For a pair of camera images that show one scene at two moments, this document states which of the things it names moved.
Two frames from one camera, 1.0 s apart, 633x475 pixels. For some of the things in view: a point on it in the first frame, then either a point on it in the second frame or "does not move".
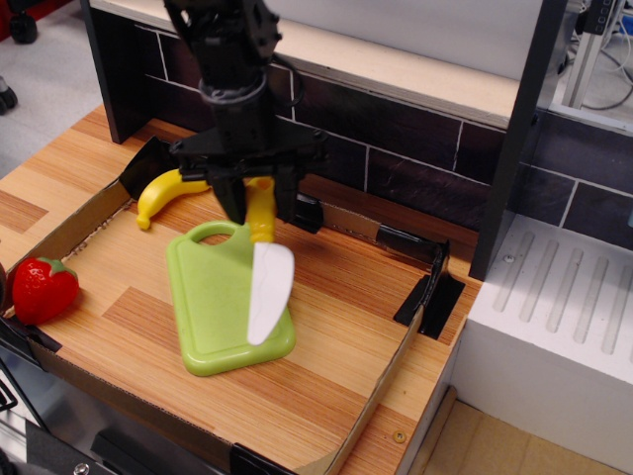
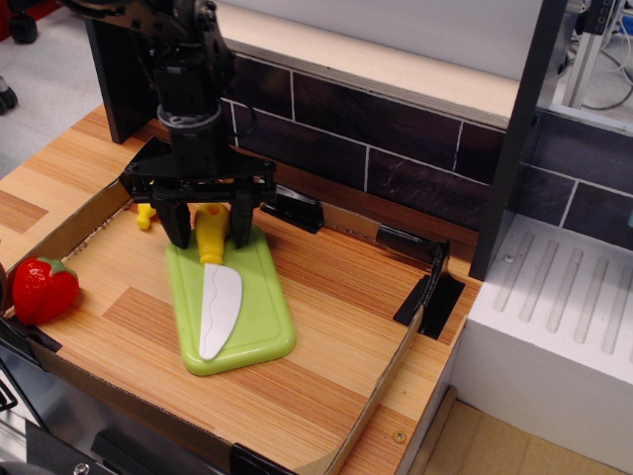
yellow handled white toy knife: x=272 y=262 -> x=222 y=286
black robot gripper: x=246 y=137 -> x=197 y=165
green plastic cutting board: x=210 y=270 does not move
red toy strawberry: x=43 y=289 does not move
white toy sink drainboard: x=549 y=336 does not move
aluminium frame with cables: x=589 y=76 does not move
